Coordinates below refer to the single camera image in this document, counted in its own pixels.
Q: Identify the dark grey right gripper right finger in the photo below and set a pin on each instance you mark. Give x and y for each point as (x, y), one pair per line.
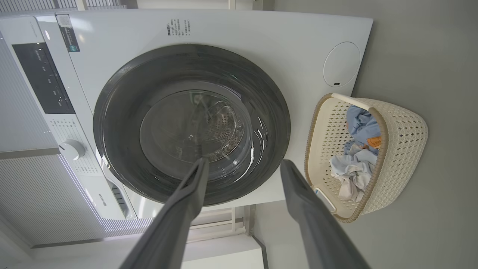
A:
(317, 231)

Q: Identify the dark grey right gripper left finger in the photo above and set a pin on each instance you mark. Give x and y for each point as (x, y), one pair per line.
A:
(175, 224)

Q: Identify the pale white garment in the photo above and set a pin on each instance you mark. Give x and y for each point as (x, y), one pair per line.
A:
(351, 172)

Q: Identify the dark round glass washer door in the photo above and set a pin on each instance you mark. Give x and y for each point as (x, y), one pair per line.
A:
(130, 93)

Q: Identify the steel perforated washer drum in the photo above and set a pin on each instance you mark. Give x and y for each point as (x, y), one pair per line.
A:
(224, 127)

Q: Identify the white plastic control dial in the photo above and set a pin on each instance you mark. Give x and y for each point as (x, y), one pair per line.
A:
(73, 150)

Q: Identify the white front-load washing machine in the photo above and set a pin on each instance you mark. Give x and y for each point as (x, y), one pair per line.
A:
(261, 37)

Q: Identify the dark label sticker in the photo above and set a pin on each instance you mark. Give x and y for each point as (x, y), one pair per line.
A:
(69, 37)

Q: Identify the white metal railing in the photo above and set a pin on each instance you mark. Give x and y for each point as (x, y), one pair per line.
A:
(216, 224)

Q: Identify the cream perforated laundry basket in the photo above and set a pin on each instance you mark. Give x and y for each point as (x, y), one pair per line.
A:
(403, 149)

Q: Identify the round white filter cover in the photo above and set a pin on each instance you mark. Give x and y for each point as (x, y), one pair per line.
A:
(341, 63)

